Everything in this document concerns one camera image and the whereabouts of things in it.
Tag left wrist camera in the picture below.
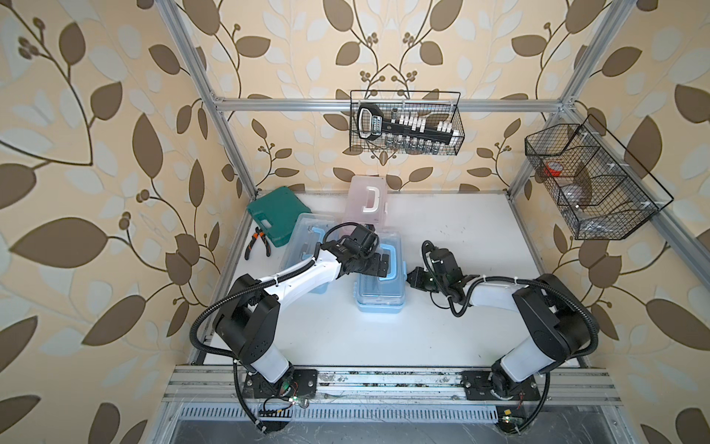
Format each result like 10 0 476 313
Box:
348 224 379 258

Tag black wire basket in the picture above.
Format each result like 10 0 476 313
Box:
524 115 674 241
349 89 465 157

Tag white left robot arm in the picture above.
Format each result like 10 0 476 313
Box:
189 222 391 385

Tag black wire basket on right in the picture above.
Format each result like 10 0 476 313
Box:
524 115 674 241

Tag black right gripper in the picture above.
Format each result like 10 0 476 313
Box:
403 266 447 294

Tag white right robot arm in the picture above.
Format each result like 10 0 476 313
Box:
407 240 600 400

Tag red tape roll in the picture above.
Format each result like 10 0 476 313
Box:
543 161 565 178

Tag orange black pliers on table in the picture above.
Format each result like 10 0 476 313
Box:
244 226 272 261

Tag pink toolbox with clear lid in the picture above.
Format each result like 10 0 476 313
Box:
342 176 388 228

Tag black socket set holder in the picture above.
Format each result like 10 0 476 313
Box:
351 103 465 146

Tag green plastic tool case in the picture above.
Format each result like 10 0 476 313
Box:
247 187 311 247

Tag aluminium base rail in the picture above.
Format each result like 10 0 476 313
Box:
163 364 622 407

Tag black wire basket on back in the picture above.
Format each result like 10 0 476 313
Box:
349 89 465 157

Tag blue toolbox with clear lid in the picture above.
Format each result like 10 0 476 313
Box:
281 213 338 270

